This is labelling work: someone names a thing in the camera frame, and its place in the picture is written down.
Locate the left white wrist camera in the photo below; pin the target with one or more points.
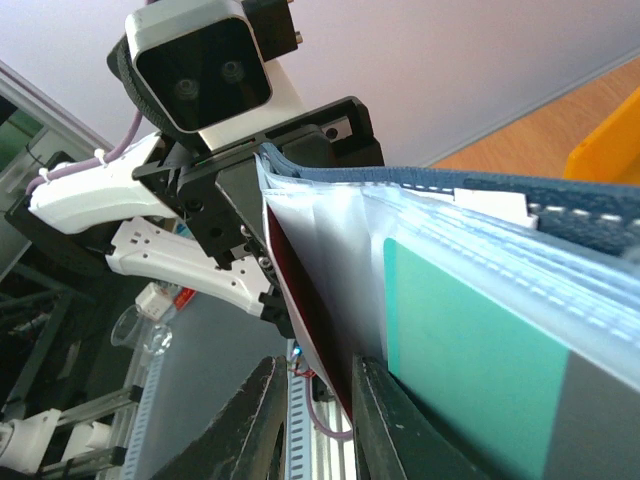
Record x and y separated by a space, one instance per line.
212 67

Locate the blue card holder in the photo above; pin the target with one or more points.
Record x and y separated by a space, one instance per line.
561 255

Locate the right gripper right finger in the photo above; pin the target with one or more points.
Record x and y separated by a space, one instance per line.
392 439

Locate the grey slotted cable duct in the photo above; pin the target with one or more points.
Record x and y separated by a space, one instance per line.
147 443

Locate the teal credit card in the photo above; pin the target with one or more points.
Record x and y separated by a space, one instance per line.
490 375

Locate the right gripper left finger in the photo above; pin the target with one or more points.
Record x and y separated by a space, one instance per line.
245 440

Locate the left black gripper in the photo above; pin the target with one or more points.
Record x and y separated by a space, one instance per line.
217 194

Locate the red credit card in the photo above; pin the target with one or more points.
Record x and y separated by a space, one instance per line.
311 322

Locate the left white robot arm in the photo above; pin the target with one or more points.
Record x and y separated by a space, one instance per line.
93 216

